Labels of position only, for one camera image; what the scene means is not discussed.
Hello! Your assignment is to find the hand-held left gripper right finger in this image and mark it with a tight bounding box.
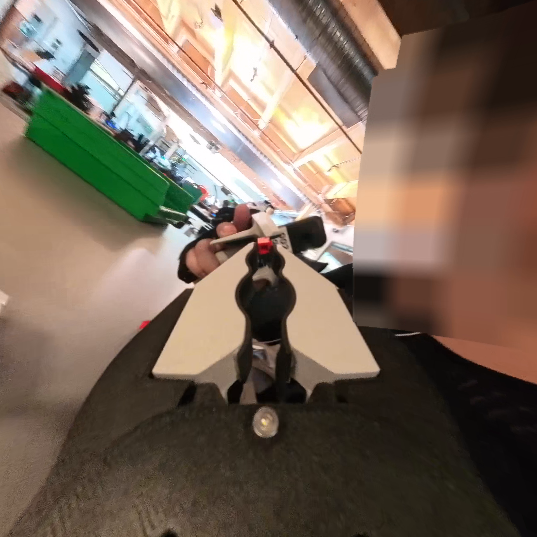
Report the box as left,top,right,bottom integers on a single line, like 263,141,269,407
273,251,381,404

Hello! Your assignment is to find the ribbed grey ventilation duct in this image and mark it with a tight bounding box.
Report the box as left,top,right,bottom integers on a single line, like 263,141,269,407
268,0,380,126

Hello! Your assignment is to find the long green storage bin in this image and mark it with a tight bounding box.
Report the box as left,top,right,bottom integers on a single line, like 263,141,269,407
24,89,169,223

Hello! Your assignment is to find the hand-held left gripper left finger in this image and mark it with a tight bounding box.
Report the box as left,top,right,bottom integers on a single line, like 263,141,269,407
152,245,257,404

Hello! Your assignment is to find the short green storage bin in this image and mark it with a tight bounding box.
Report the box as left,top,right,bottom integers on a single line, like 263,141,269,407
159,176,203,224

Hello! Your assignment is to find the person's right hand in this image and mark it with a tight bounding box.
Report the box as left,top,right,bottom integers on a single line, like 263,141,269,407
185,204,254,281

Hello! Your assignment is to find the person's black-clothed torso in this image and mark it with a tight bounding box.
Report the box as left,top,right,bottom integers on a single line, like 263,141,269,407
325,264,537,537

